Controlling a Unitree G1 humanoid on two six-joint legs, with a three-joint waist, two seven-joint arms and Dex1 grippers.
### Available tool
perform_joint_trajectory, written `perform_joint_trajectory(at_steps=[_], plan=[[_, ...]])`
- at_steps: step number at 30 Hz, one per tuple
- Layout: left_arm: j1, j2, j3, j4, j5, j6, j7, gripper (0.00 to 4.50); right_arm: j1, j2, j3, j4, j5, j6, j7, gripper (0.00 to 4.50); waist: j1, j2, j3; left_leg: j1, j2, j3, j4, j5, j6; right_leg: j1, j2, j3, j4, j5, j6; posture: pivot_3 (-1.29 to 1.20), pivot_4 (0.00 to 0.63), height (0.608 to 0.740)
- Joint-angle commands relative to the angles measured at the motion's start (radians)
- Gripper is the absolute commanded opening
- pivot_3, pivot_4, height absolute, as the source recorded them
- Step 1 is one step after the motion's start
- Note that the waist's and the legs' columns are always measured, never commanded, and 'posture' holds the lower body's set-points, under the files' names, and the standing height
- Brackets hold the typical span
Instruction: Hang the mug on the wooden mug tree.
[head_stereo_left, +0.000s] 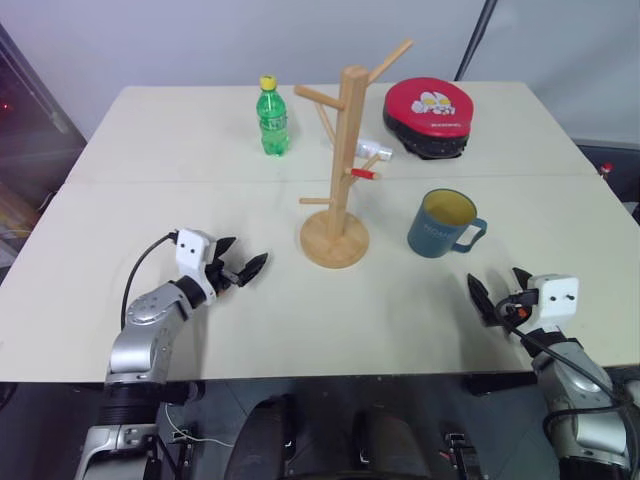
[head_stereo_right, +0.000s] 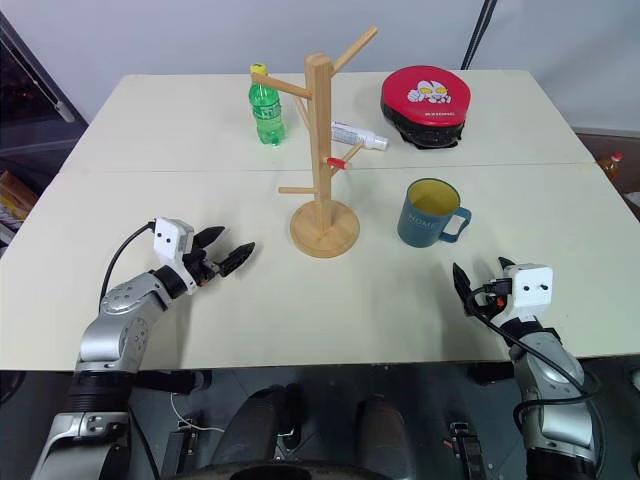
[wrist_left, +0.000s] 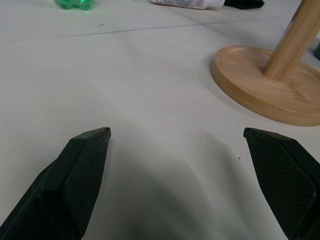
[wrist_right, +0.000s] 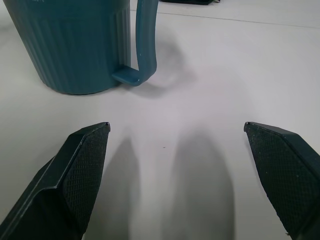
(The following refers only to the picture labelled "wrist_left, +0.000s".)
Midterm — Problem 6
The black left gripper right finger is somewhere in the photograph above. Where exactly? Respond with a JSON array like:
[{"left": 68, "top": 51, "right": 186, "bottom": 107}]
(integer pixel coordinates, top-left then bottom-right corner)
[{"left": 243, "top": 127, "right": 320, "bottom": 240}]

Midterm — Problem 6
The black flat object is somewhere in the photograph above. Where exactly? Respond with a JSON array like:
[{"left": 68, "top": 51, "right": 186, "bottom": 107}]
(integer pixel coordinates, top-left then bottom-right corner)
[{"left": 223, "top": 0, "right": 265, "bottom": 10}]

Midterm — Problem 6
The wooden stand with round base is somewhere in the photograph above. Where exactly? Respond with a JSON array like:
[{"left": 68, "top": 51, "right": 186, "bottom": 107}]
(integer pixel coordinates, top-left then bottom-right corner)
[{"left": 210, "top": 0, "right": 320, "bottom": 127}]

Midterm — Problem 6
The white bottle with pink label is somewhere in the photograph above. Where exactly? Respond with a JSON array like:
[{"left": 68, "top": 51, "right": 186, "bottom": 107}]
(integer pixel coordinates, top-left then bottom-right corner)
[{"left": 149, "top": 0, "right": 226, "bottom": 10}]

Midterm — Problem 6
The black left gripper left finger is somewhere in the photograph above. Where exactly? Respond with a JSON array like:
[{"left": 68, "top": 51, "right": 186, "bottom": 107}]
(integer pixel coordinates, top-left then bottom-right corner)
[{"left": 0, "top": 126, "right": 112, "bottom": 240}]

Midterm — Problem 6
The green plastic bottle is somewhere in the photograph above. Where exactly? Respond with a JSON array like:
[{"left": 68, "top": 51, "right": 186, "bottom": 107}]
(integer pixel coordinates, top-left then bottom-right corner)
[{"left": 54, "top": 0, "right": 96, "bottom": 12}]

